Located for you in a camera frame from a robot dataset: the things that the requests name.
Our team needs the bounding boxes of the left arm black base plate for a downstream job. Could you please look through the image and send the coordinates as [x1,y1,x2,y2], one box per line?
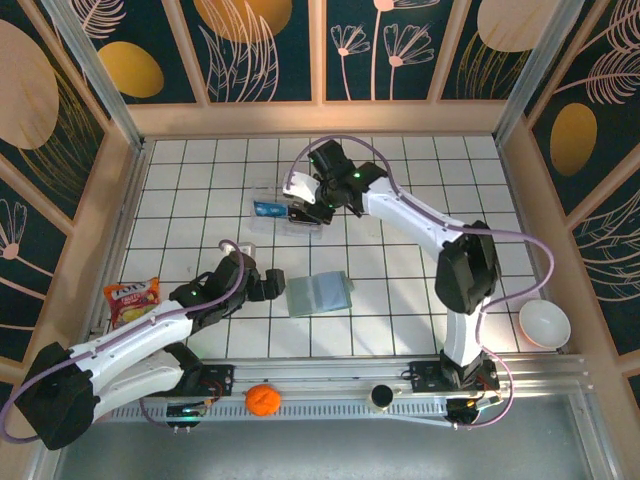
[143,363,236,399]

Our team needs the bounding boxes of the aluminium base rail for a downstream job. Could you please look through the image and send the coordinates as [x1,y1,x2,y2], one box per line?
[47,352,599,401]

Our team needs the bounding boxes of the aluminium frame post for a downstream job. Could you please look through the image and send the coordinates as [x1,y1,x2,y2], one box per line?
[39,0,147,151]
[492,0,587,146]

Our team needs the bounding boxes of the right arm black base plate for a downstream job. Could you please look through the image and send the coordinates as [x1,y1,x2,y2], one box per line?
[409,359,501,394]

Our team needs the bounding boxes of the blue credit card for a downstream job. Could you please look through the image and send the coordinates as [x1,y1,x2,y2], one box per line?
[253,200,289,219]

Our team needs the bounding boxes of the orange ball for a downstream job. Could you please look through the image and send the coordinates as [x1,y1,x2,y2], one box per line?
[243,383,281,417]

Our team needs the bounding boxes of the orange candy bag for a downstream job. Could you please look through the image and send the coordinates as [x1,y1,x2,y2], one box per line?
[103,277,161,330]

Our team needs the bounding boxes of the clear plastic organizer box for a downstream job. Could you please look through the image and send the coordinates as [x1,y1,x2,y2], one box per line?
[248,180,324,241]

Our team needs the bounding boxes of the white bowl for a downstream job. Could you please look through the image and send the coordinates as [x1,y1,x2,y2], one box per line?
[518,299,572,349]

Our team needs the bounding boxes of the white slotted cable duct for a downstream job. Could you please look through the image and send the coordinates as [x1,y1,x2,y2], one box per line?
[107,399,451,427]

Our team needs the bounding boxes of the green card holder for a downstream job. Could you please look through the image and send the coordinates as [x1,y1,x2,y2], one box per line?
[285,270,355,319]

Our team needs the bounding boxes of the black connector board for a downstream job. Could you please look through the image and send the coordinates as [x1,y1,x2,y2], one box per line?
[166,403,207,432]
[446,397,501,431]

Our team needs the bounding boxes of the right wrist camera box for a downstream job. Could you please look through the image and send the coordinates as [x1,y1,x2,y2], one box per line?
[281,171,320,205]

